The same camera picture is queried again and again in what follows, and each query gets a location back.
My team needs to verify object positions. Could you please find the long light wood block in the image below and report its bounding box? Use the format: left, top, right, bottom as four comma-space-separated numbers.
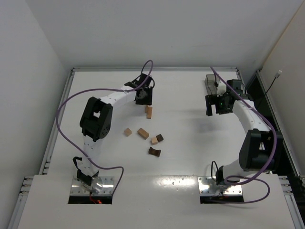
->
145, 105, 153, 119

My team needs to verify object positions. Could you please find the smoky transparent plastic bin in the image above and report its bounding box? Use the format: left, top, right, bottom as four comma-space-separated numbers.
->
204, 74, 220, 95

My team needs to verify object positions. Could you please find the light rectangular wood block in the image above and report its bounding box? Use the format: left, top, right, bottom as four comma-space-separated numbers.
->
137, 128, 150, 139

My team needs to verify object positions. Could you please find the small light wood cube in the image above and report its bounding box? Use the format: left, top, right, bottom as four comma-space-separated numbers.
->
124, 128, 132, 136

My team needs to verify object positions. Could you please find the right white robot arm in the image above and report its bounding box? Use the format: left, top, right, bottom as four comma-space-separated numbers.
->
205, 80, 283, 185

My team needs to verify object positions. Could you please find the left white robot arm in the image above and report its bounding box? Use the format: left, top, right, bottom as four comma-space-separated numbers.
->
77, 73, 154, 187

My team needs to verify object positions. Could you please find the dark brown arch block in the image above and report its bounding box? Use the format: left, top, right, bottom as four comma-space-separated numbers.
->
148, 147, 161, 157

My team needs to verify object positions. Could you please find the dark brown wood cube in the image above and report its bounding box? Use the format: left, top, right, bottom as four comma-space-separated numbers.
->
156, 134, 164, 142

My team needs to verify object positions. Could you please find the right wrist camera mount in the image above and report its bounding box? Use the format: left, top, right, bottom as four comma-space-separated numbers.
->
214, 80, 226, 97

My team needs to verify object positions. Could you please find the black cable white plug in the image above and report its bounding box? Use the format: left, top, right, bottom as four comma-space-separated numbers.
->
260, 70, 282, 102

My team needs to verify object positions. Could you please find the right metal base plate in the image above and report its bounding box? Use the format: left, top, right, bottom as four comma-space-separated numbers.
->
198, 176, 243, 197

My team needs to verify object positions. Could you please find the metal base plate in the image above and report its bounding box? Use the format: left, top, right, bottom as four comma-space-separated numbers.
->
198, 176, 243, 197
70, 177, 114, 197

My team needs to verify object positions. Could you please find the aluminium table frame rail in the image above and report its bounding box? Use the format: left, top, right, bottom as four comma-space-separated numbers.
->
72, 67, 239, 72

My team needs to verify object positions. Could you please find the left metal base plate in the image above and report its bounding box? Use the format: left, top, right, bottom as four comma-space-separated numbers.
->
70, 177, 114, 197

